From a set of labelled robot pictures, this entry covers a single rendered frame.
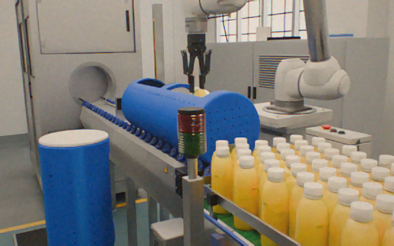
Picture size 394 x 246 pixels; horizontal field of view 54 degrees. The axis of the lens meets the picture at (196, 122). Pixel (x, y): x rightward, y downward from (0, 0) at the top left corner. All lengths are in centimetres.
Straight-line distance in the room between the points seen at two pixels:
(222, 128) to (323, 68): 72
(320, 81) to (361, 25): 231
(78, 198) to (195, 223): 79
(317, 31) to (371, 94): 152
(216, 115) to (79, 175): 59
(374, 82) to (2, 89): 500
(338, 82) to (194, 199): 121
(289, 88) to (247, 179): 109
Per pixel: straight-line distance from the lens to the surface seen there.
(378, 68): 338
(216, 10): 146
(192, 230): 92
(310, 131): 144
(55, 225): 171
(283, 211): 97
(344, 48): 307
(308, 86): 200
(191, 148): 84
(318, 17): 190
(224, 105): 139
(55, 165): 160
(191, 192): 88
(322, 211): 87
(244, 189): 105
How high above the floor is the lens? 139
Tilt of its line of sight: 11 degrees down
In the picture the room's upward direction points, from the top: 1 degrees counter-clockwise
